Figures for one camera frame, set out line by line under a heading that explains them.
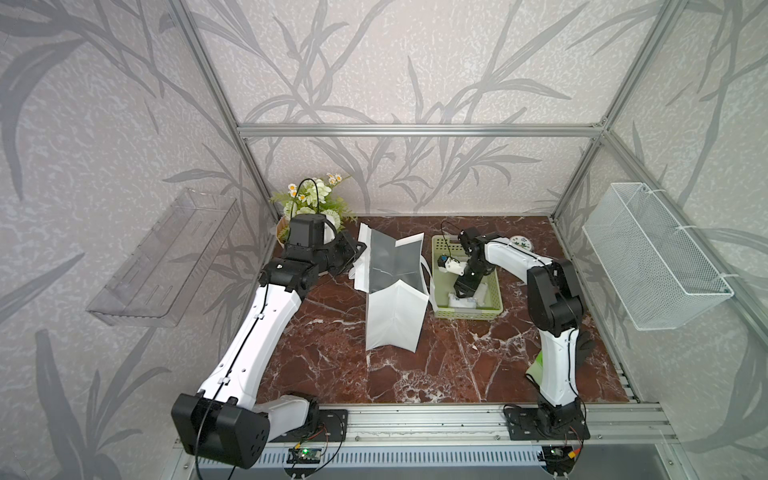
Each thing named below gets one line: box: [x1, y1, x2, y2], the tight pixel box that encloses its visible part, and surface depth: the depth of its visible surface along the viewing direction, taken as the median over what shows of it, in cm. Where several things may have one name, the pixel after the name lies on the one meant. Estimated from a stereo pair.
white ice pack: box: [448, 293, 477, 309], surface depth 93 cm
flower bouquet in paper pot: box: [270, 173, 359, 247], surface depth 84 cm
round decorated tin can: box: [509, 235, 533, 251], surface depth 104 cm
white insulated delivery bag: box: [349, 223, 436, 353], surface depth 79 cm
